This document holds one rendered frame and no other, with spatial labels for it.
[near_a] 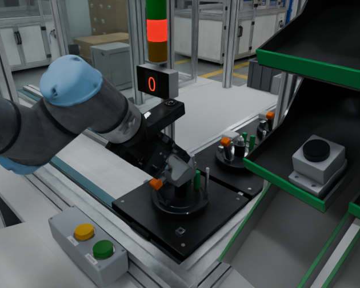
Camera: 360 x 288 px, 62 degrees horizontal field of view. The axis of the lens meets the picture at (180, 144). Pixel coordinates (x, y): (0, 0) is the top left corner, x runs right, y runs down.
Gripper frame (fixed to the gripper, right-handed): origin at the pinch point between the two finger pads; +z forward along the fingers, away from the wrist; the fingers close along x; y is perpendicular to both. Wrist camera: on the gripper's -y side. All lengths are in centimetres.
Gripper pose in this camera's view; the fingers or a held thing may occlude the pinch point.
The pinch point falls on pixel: (182, 159)
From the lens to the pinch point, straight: 68.4
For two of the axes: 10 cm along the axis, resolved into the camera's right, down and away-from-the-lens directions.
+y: -5.1, 8.5, -1.6
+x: 7.3, 3.3, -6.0
